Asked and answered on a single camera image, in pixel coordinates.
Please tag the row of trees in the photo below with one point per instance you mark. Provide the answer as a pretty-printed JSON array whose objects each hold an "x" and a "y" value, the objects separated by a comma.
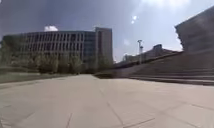
[{"x": 41, "y": 63}]

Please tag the large curved grey building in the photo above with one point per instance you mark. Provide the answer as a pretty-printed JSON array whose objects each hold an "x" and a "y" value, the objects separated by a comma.
[{"x": 61, "y": 43}]

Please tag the pale stone slab plaza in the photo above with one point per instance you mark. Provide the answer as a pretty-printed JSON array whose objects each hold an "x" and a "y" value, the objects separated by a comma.
[{"x": 105, "y": 103}]

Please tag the dark angular building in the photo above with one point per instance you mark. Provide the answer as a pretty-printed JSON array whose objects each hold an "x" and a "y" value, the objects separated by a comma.
[{"x": 200, "y": 31}]

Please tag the low dark building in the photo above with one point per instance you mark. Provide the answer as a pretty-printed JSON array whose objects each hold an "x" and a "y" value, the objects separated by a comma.
[{"x": 155, "y": 53}]

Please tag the wide stone steps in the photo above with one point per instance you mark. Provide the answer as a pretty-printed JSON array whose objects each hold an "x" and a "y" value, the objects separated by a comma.
[{"x": 181, "y": 68}]

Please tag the lamp post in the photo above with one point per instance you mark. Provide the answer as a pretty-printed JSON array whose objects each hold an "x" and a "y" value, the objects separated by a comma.
[{"x": 139, "y": 50}]

